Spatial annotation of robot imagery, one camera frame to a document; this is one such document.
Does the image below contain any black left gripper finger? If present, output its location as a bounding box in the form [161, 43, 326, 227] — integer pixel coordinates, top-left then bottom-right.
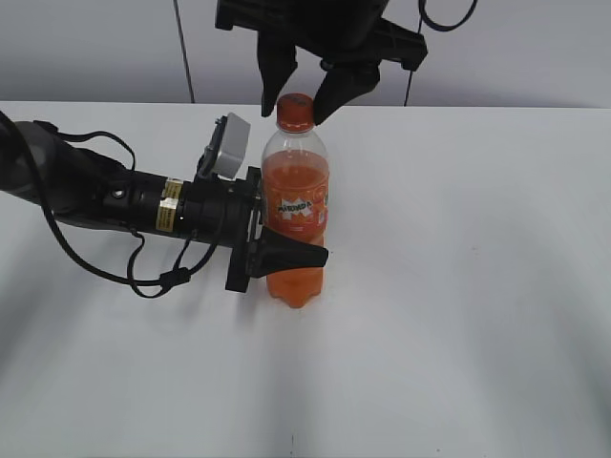
[251, 228, 328, 279]

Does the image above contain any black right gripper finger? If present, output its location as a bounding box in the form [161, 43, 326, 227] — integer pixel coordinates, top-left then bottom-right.
[257, 31, 298, 117]
[313, 60, 381, 125]

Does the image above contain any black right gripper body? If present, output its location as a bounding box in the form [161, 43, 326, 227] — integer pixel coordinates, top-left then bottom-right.
[215, 0, 428, 71]

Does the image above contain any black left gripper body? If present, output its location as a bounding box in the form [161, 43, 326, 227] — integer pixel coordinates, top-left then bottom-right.
[183, 166, 262, 292]

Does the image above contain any orange bottle cap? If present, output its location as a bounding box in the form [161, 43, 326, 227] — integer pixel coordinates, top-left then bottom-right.
[276, 93, 315, 134]

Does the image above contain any orange Mirinda soda bottle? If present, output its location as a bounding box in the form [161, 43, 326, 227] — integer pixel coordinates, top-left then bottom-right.
[262, 129, 329, 308]

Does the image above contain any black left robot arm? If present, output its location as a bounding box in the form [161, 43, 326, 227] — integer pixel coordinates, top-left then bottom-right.
[1, 114, 328, 292]

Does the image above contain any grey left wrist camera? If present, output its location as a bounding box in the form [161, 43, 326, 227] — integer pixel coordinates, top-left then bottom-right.
[196, 113, 250, 179]

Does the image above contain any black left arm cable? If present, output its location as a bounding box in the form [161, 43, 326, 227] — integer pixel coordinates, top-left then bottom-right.
[0, 112, 215, 300]

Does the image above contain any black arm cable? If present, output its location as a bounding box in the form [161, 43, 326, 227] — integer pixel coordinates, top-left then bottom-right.
[0, 112, 215, 300]
[417, 0, 479, 32]

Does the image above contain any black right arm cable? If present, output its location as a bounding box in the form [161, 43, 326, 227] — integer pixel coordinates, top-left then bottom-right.
[417, 0, 479, 32]

